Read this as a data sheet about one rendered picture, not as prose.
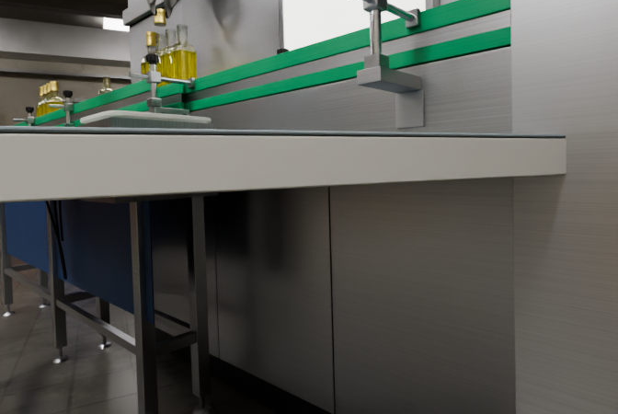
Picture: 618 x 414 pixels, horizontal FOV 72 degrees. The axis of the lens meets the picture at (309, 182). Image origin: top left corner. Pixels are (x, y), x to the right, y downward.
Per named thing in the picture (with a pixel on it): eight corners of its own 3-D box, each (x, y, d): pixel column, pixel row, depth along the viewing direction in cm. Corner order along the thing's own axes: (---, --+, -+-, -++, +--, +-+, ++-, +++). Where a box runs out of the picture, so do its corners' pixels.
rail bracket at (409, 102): (430, 127, 65) (428, -22, 65) (366, 120, 53) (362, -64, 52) (403, 129, 69) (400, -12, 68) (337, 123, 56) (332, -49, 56)
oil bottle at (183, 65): (199, 117, 122) (196, 42, 121) (181, 116, 118) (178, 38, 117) (188, 120, 126) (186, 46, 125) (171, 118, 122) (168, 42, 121)
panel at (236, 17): (440, 36, 84) (437, -141, 83) (433, 32, 82) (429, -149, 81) (192, 97, 145) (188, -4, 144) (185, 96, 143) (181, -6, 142)
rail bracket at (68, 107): (75, 130, 143) (74, 90, 143) (51, 129, 138) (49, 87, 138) (72, 131, 146) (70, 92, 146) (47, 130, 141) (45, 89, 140)
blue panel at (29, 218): (211, 306, 124) (205, 161, 122) (153, 324, 111) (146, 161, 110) (45, 247, 233) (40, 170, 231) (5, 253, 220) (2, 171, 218)
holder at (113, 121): (236, 159, 96) (235, 125, 96) (112, 160, 76) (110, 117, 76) (195, 162, 108) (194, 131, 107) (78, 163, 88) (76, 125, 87)
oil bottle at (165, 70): (187, 120, 126) (184, 46, 125) (169, 118, 122) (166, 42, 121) (177, 121, 129) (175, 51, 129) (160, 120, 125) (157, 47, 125)
